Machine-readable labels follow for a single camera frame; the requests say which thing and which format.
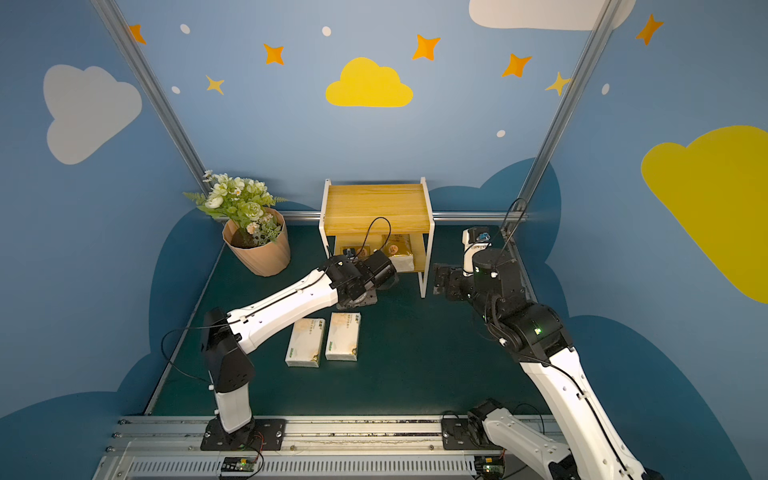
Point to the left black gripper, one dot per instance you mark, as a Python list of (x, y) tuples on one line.
[(358, 298)]

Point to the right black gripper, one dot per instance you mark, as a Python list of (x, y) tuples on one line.
[(454, 283)]

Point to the gold tissue pack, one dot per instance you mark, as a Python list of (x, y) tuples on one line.
[(356, 251), (398, 249)]

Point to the white tissue pack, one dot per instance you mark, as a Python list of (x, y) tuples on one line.
[(306, 341), (343, 337)]

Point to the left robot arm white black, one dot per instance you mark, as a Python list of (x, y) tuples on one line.
[(227, 339)]

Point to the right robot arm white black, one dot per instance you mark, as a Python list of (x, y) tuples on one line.
[(490, 280)]

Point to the two-tier wooden white shelf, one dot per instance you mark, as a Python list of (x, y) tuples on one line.
[(355, 214)]

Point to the pink pot white flowers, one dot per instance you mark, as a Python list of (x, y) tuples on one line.
[(253, 229)]

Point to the right green circuit board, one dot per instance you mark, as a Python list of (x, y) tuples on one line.
[(488, 467)]

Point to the green circuit board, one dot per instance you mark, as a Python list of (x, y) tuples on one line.
[(488, 467), (239, 466)]

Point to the left green circuit board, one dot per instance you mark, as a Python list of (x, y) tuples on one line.
[(239, 466)]

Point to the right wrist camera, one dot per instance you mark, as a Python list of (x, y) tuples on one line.
[(474, 239)]

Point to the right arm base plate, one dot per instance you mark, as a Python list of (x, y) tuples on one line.
[(461, 433)]

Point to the aluminium mounting rail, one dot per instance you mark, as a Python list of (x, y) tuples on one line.
[(314, 447)]

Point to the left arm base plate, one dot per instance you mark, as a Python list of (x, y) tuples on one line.
[(267, 433)]

